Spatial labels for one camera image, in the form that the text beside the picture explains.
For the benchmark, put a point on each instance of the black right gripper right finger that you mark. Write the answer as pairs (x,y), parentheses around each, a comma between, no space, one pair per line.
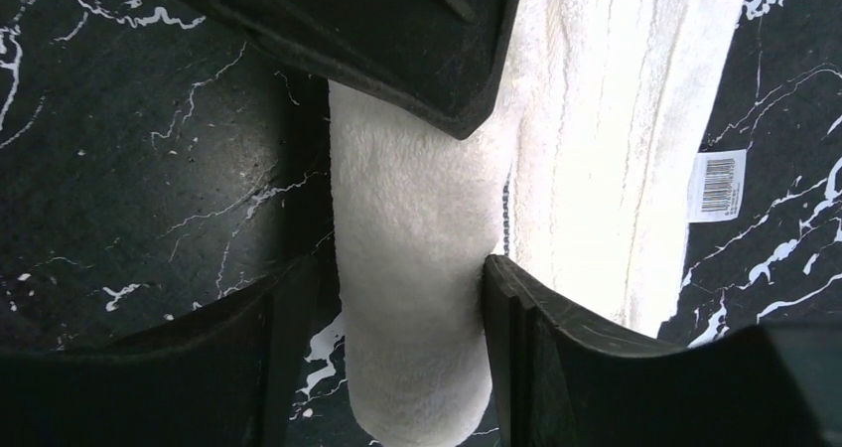
(563,375)

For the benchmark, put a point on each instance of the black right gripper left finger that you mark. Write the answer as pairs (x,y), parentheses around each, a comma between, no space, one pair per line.
(222,375)

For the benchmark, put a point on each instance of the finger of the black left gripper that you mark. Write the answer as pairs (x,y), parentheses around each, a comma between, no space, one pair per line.
(440,60)

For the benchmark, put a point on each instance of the white towel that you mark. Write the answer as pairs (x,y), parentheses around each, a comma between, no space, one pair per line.
(581,174)

